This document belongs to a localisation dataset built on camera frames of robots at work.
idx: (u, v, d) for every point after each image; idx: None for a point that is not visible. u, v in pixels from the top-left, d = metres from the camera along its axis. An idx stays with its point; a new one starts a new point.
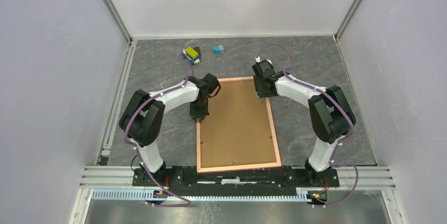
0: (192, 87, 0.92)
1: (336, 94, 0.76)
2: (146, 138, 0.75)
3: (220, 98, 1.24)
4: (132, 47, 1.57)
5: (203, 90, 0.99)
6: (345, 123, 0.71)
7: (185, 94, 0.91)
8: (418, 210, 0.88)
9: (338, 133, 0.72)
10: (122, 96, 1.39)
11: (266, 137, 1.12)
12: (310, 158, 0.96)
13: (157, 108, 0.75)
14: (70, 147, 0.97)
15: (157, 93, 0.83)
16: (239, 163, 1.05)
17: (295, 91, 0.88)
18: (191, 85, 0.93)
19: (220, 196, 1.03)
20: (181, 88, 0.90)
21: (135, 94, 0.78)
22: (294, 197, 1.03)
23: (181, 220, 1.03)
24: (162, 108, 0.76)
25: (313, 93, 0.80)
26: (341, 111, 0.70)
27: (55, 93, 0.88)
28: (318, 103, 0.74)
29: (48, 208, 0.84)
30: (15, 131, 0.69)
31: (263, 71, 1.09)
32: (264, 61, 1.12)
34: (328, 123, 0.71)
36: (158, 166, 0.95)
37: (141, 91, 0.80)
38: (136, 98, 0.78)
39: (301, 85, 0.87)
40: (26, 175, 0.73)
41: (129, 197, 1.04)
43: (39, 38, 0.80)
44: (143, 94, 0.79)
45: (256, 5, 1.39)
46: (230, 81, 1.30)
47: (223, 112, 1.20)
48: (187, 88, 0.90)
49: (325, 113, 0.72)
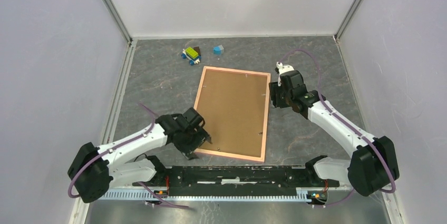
0: (157, 135, 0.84)
1: (386, 148, 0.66)
2: (88, 195, 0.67)
3: (225, 87, 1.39)
4: (132, 47, 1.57)
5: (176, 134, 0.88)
6: (386, 178, 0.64)
7: (148, 144, 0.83)
8: (418, 210, 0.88)
9: (377, 188, 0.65)
10: (122, 96, 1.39)
11: (254, 135, 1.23)
12: (316, 162, 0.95)
13: (100, 171, 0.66)
14: (70, 147, 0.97)
15: (106, 148, 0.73)
16: (223, 149, 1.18)
17: (334, 129, 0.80)
18: (157, 133, 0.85)
19: (220, 196, 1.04)
20: (143, 137, 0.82)
21: (82, 147, 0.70)
22: (294, 197, 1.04)
23: (181, 220, 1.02)
24: (106, 169, 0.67)
25: (360, 142, 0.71)
26: (387, 168, 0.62)
27: (55, 93, 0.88)
28: (365, 157, 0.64)
29: (47, 207, 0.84)
30: (15, 130, 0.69)
31: (294, 87, 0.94)
32: (295, 74, 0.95)
34: (369, 179, 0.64)
36: (151, 176, 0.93)
37: (90, 144, 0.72)
38: (82, 153, 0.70)
39: (343, 124, 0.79)
40: (26, 174, 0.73)
41: (129, 197, 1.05)
43: (39, 38, 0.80)
44: (90, 148, 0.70)
45: (256, 5, 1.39)
46: (236, 73, 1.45)
47: (222, 101, 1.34)
48: (149, 139, 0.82)
49: (369, 169, 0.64)
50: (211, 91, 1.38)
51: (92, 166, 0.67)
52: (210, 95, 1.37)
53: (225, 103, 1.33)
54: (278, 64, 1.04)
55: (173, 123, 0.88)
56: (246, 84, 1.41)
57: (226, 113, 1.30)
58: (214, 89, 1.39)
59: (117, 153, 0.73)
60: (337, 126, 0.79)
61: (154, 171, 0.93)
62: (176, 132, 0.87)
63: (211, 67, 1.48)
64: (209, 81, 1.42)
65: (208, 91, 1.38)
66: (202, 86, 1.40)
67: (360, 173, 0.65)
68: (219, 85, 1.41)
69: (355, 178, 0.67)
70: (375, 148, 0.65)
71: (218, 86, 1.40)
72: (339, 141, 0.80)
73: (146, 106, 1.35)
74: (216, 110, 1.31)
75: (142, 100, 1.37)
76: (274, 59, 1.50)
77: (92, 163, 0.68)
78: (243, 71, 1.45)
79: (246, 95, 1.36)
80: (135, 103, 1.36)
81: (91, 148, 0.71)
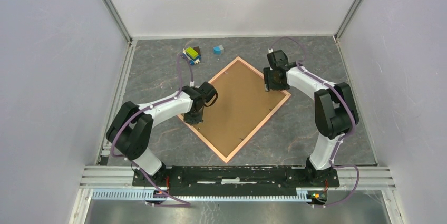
0: (185, 99, 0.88)
1: (343, 90, 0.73)
2: (130, 153, 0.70)
3: (241, 83, 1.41)
4: (132, 47, 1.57)
5: (197, 101, 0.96)
6: (348, 122, 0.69)
7: (178, 107, 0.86)
8: (418, 210, 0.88)
9: (338, 130, 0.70)
10: (122, 96, 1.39)
11: (235, 137, 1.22)
12: (311, 155, 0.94)
13: (145, 122, 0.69)
14: (70, 147, 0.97)
15: (146, 105, 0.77)
16: (201, 131, 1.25)
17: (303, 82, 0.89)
18: (185, 98, 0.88)
19: (220, 197, 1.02)
20: (174, 100, 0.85)
21: (123, 105, 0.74)
22: (294, 197, 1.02)
23: (181, 220, 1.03)
24: (151, 121, 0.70)
25: (321, 87, 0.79)
26: (346, 108, 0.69)
27: (55, 93, 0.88)
28: (326, 97, 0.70)
29: (48, 208, 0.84)
30: (14, 130, 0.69)
31: (278, 60, 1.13)
32: (279, 51, 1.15)
34: (329, 118, 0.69)
36: (156, 169, 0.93)
37: (130, 102, 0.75)
38: (124, 109, 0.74)
39: (311, 77, 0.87)
40: (25, 175, 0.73)
41: (129, 198, 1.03)
43: (39, 38, 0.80)
44: (132, 106, 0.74)
45: (256, 6, 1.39)
46: (261, 78, 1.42)
47: (233, 93, 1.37)
48: (179, 102, 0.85)
49: (329, 108, 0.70)
50: (229, 79, 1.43)
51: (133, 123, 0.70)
52: (226, 83, 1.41)
53: (235, 94, 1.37)
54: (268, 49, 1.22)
55: (194, 91, 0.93)
56: (261, 86, 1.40)
57: (230, 104, 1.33)
58: (232, 79, 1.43)
59: (157, 110, 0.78)
60: (306, 79, 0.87)
61: (160, 163, 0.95)
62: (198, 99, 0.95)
63: (242, 60, 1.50)
64: (233, 71, 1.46)
65: (226, 78, 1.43)
66: (223, 72, 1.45)
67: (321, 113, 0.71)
68: (238, 77, 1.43)
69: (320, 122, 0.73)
70: (336, 90, 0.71)
71: (238, 78, 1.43)
72: (309, 93, 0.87)
73: None
74: (220, 98, 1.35)
75: (142, 100, 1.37)
76: None
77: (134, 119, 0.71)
78: None
79: (258, 97, 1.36)
80: (135, 103, 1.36)
81: (132, 106, 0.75)
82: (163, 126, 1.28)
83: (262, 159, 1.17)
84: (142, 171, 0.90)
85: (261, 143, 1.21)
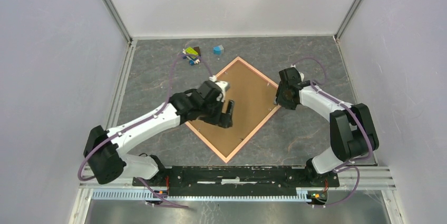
0: (169, 116, 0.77)
1: (362, 112, 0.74)
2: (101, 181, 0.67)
3: (241, 83, 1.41)
4: (132, 47, 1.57)
5: (189, 114, 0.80)
6: (365, 146, 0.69)
7: (160, 126, 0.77)
8: (418, 210, 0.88)
9: (356, 155, 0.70)
10: (122, 96, 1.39)
11: (235, 137, 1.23)
12: (314, 157, 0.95)
13: (110, 154, 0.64)
14: (70, 147, 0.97)
15: (115, 130, 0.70)
16: (200, 130, 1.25)
17: (317, 101, 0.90)
18: (168, 114, 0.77)
19: (220, 197, 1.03)
20: (153, 119, 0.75)
21: (92, 130, 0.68)
22: (294, 197, 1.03)
23: (181, 220, 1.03)
24: (116, 153, 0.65)
25: (338, 107, 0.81)
26: (363, 132, 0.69)
27: (55, 93, 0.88)
28: (342, 119, 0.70)
29: (48, 208, 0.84)
30: (14, 130, 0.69)
31: (289, 78, 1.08)
32: (292, 68, 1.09)
34: (347, 142, 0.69)
36: (151, 175, 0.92)
37: (100, 127, 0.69)
38: (91, 136, 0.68)
39: (324, 97, 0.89)
40: (25, 174, 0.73)
41: (129, 197, 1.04)
43: (40, 38, 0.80)
44: (100, 132, 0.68)
45: (256, 6, 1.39)
46: (261, 78, 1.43)
47: (232, 92, 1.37)
48: (161, 120, 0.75)
49: (345, 132, 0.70)
50: (228, 78, 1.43)
51: (101, 151, 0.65)
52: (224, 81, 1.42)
53: (233, 93, 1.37)
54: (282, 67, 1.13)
55: (181, 105, 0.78)
56: (261, 86, 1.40)
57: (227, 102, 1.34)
58: (232, 79, 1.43)
59: (127, 136, 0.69)
60: (320, 98, 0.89)
61: (156, 169, 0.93)
62: (188, 112, 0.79)
63: (242, 59, 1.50)
64: (233, 70, 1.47)
65: (225, 78, 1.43)
66: (223, 72, 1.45)
67: (338, 135, 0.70)
68: (237, 77, 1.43)
69: (336, 145, 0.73)
70: (351, 112, 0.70)
71: (237, 78, 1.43)
72: (323, 112, 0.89)
73: (146, 106, 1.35)
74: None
75: (142, 100, 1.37)
76: (274, 59, 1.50)
77: (101, 147, 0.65)
78: (267, 79, 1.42)
79: (255, 96, 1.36)
80: (135, 103, 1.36)
81: (102, 131, 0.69)
82: None
83: (262, 159, 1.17)
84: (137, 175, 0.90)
85: (261, 143, 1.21)
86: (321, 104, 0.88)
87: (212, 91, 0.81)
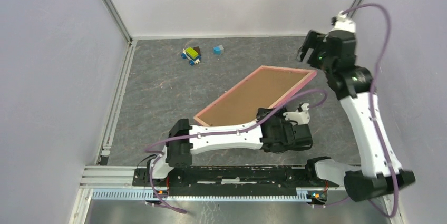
0: (250, 140, 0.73)
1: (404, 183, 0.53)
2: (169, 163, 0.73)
3: (266, 84, 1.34)
4: (132, 47, 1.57)
5: (272, 145, 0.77)
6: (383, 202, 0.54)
7: (239, 144, 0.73)
8: (418, 211, 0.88)
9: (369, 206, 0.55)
10: (122, 96, 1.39)
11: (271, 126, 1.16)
12: (318, 161, 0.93)
13: (182, 153, 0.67)
14: (70, 147, 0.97)
15: (200, 129, 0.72)
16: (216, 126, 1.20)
17: (362, 133, 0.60)
18: (251, 137, 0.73)
19: (220, 196, 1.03)
20: (235, 136, 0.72)
21: (180, 120, 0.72)
22: (293, 197, 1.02)
23: (181, 220, 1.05)
24: (186, 155, 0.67)
25: (384, 167, 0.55)
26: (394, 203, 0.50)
27: (55, 93, 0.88)
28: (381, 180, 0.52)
29: (48, 208, 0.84)
30: (14, 130, 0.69)
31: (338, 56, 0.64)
32: (344, 31, 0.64)
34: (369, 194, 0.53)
36: (161, 175, 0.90)
37: (184, 121, 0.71)
38: (178, 125, 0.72)
39: (379, 136, 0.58)
40: (25, 175, 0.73)
41: (129, 197, 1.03)
43: (39, 38, 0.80)
44: (183, 127, 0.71)
45: (257, 5, 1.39)
46: (282, 71, 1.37)
47: (259, 95, 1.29)
48: (241, 140, 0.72)
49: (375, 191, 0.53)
50: (252, 85, 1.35)
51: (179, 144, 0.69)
52: (246, 86, 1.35)
53: (257, 93, 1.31)
54: (340, 13, 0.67)
55: (272, 134, 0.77)
56: (284, 77, 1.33)
57: (248, 103, 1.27)
58: (257, 84, 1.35)
59: (204, 142, 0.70)
60: (371, 133, 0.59)
61: (165, 174, 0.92)
62: (277, 143, 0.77)
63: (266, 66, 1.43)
64: (256, 76, 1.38)
65: (250, 85, 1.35)
66: (246, 79, 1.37)
67: (362, 188, 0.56)
68: (262, 80, 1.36)
69: (351, 187, 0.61)
70: (394, 178, 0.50)
71: (262, 81, 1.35)
72: (360, 145, 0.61)
73: (146, 106, 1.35)
74: (243, 100, 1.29)
75: (142, 100, 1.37)
76: (274, 59, 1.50)
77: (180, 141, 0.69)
78: (287, 69, 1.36)
79: (280, 88, 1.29)
80: (135, 103, 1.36)
81: (186, 126, 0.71)
82: (163, 126, 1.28)
83: (262, 159, 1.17)
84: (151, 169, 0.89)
85: None
86: (365, 139, 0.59)
87: (307, 139, 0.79)
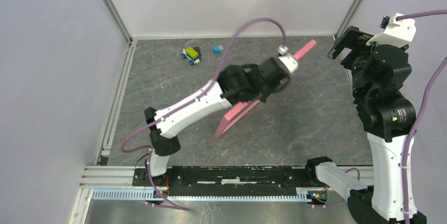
0: (213, 102, 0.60)
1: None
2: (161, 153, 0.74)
3: None
4: (132, 47, 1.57)
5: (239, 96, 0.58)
6: None
7: (204, 109, 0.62)
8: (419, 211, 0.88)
9: None
10: (122, 96, 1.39)
11: None
12: (319, 164, 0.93)
13: (155, 139, 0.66)
14: (70, 147, 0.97)
15: (165, 112, 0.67)
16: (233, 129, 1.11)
17: (385, 176, 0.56)
18: (213, 98, 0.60)
19: (220, 196, 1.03)
20: (195, 103, 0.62)
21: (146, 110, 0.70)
22: (294, 197, 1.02)
23: (181, 220, 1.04)
24: (159, 140, 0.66)
25: (398, 214, 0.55)
26: None
27: (56, 92, 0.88)
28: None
29: (48, 208, 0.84)
30: (15, 129, 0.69)
31: (379, 85, 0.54)
32: (396, 53, 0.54)
34: None
36: (160, 172, 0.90)
37: (148, 111, 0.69)
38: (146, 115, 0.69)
39: (402, 185, 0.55)
40: (25, 174, 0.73)
41: (129, 197, 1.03)
43: (39, 38, 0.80)
44: (148, 116, 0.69)
45: (257, 6, 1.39)
46: None
47: None
48: (202, 106, 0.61)
49: None
50: None
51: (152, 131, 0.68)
52: None
53: None
54: (394, 17, 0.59)
55: (233, 85, 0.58)
56: None
57: None
58: None
59: (169, 122, 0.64)
60: (395, 179, 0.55)
61: (164, 169, 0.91)
62: (240, 93, 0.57)
63: None
64: None
65: None
66: None
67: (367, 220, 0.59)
68: None
69: (357, 210, 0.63)
70: None
71: None
72: (378, 182, 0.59)
73: (146, 106, 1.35)
74: None
75: (142, 100, 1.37)
76: None
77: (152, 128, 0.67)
78: None
79: None
80: (135, 103, 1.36)
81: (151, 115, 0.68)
82: None
83: (262, 159, 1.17)
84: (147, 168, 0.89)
85: (261, 143, 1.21)
86: (386, 183, 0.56)
87: (280, 72, 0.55)
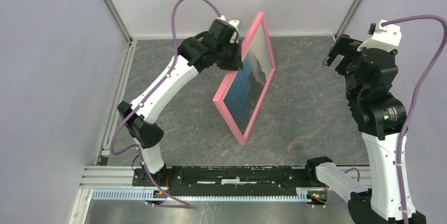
0: (183, 71, 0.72)
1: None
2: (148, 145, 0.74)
3: None
4: (132, 47, 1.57)
5: (203, 58, 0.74)
6: None
7: (177, 81, 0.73)
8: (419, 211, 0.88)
9: None
10: (122, 96, 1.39)
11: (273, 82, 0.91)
12: (318, 165, 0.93)
13: (139, 126, 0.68)
14: (70, 147, 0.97)
15: (141, 100, 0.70)
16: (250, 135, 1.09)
17: (381, 176, 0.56)
18: (182, 69, 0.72)
19: (220, 196, 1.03)
20: (167, 78, 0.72)
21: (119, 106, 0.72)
22: (294, 197, 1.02)
23: (181, 220, 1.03)
24: (144, 126, 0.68)
25: (396, 213, 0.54)
26: None
27: (55, 92, 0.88)
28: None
29: (48, 207, 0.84)
30: (15, 130, 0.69)
31: (369, 85, 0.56)
32: (384, 55, 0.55)
34: None
36: (158, 168, 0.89)
37: (123, 105, 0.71)
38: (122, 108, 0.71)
39: (399, 184, 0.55)
40: (25, 174, 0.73)
41: (130, 197, 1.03)
43: (39, 38, 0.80)
44: (124, 109, 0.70)
45: (256, 6, 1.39)
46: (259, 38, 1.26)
47: None
48: (174, 77, 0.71)
49: None
50: None
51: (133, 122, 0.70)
52: None
53: None
54: (379, 25, 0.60)
55: (194, 51, 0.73)
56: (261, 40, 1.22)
57: None
58: None
59: (149, 105, 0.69)
60: (391, 177, 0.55)
61: (163, 162, 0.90)
62: (204, 55, 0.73)
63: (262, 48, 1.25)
64: None
65: None
66: None
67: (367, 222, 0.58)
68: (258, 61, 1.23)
69: (356, 211, 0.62)
70: None
71: None
72: (376, 182, 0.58)
73: None
74: None
75: None
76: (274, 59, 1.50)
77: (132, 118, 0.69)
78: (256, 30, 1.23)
79: None
80: None
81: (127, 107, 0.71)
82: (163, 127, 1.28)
83: (262, 159, 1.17)
84: (144, 167, 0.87)
85: (261, 143, 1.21)
86: (384, 183, 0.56)
87: (226, 29, 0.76)
